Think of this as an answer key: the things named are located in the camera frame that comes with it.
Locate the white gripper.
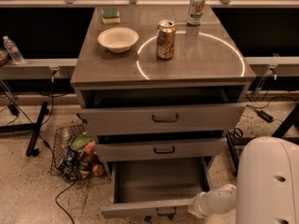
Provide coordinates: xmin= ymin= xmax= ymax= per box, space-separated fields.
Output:
xmin=188 ymin=192 xmax=208 ymax=218

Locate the grey bottom drawer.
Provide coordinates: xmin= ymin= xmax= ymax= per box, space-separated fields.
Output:
xmin=101 ymin=157 xmax=211 ymax=218

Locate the grey drawer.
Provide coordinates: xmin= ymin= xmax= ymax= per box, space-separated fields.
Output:
xmin=95 ymin=138 xmax=226 ymax=162
xmin=101 ymin=157 xmax=211 ymax=218
xmin=80 ymin=103 xmax=245 ymax=136

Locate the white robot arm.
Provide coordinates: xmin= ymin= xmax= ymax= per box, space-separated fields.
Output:
xmin=188 ymin=136 xmax=299 ymax=224

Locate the grey middle drawer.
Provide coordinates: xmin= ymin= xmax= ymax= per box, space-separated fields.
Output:
xmin=95 ymin=138 xmax=226 ymax=162

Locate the grey top drawer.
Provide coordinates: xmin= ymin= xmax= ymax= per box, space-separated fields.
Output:
xmin=80 ymin=103 xmax=245 ymax=136

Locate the grey drawer cabinet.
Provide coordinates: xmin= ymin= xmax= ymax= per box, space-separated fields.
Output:
xmin=70 ymin=4 xmax=257 ymax=179

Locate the black stand leg right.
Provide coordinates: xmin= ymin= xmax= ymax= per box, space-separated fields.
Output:
xmin=226 ymin=132 xmax=239 ymax=176

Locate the black stand leg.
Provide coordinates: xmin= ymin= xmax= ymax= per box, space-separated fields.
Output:
xmin=226 ymin=132 xmax=239 ymax=176
xmin=26 ymin=102 xmax=49 ymax=157

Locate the black power adapter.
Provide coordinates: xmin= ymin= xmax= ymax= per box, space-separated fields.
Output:
xmin=257 ymin=110 xmax=273 ymax=123

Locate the orange snack packet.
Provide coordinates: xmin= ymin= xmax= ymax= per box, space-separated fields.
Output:
xmin=83 ymin=141 xmax=95 ymax=155

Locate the green lidded cup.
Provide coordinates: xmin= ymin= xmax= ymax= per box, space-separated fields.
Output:
xmin=70 ymin=134 xmax=93 ymax=151

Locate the gold soda can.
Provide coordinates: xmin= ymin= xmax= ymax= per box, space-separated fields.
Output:
xmin=156 ymin=20 xmax=176 ymax=60

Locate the black stand leg left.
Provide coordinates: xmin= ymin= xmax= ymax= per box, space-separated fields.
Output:
xmin=26 ymin=102 xmax=49 ymax=157

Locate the white bowl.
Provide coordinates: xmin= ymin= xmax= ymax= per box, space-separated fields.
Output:
xmin=97 ymin=27 xmax=139 ymax=53

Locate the white green soda can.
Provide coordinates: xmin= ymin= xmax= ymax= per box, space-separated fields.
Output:
xmin=187 ymin=0 xmax=206 ymax=25

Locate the green yellow sponge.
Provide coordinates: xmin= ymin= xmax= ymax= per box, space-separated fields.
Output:
xmin=102 ymin=7 xmax=121 ymax=24

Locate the clear plastic water bottle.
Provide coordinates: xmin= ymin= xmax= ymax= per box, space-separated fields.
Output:
xmin=3 ymin=35 xmax=24 ymax=64

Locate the black floor cable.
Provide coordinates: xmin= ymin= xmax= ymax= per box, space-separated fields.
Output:
xmin=54 ymin=180 xmax=78 ymax=224

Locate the wire basket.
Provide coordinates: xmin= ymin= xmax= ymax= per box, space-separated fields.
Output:
xmin=50 ymin=125 xmax=106 ymax=182

